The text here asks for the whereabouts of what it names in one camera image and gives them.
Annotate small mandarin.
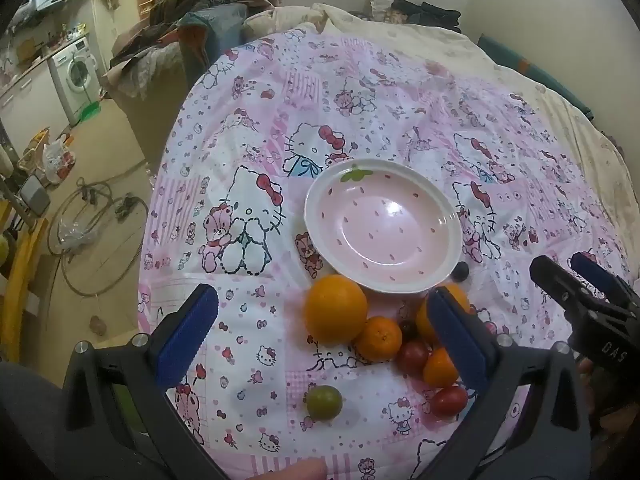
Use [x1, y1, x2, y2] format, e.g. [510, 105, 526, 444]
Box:
[423, 347, 461, 388]

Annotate hose on floor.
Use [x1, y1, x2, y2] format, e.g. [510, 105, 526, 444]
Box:
[47, 180, 151, 298]

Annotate pink cartoon printed blanket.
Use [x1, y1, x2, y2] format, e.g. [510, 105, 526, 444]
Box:
[135, 27, 631, 480]

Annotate pink strawberry-print plate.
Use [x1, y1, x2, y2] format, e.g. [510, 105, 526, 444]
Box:
[303, 158, 463, 295]

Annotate dark clothes on bed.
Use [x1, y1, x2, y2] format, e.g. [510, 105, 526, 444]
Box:
[390, 0, 463, 31]

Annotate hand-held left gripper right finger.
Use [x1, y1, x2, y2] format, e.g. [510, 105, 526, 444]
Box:
[427, 287, 593, 480]

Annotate person's left hand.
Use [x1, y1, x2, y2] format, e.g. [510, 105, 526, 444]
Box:
[277, 459, 328, 480]

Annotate white plastic bag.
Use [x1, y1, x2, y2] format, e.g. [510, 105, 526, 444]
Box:
[42, 135, 76, 186]

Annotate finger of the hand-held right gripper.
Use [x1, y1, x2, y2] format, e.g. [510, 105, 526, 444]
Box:
[571, 252, 640, 308]
[529, 256, 593, 313]

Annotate pile of clothes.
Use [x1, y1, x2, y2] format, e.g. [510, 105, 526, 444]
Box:
[100, 0, 281, 101]

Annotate white kitchen counter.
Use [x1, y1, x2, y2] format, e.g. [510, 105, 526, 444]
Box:
[0, 57, 71, 156]

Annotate yellow chair frame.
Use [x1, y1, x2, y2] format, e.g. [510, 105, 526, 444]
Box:
[0, 200, 48, 356]

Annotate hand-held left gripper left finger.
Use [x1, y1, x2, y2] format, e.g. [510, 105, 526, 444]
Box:
[62, 284, 231, 480]

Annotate green round fruit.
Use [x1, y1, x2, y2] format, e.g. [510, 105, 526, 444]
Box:
[306, 385, 343, 421]

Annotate small grey box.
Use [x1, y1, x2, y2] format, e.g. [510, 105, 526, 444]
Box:
[20, 175, 52, 216]

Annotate large orange with dark mark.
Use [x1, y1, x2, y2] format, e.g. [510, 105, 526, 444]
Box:
[416, 282, 472, 347]

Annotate beige sofa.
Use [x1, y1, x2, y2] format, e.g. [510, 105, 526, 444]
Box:
[102, 35, 201, 163]

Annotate person's right hand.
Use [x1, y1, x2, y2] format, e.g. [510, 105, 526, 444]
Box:
[577, 357, 637, 437]

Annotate white washing machine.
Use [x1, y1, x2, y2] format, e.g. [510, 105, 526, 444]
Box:
[47, 35, 103, 128]

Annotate teal mat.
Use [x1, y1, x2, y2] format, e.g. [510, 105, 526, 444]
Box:
[477, 34, 596, 121]

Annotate red cherry tomato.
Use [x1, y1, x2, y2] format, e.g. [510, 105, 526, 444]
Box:
[396, 340, 432, 378]
[430, 385, 469, 419]

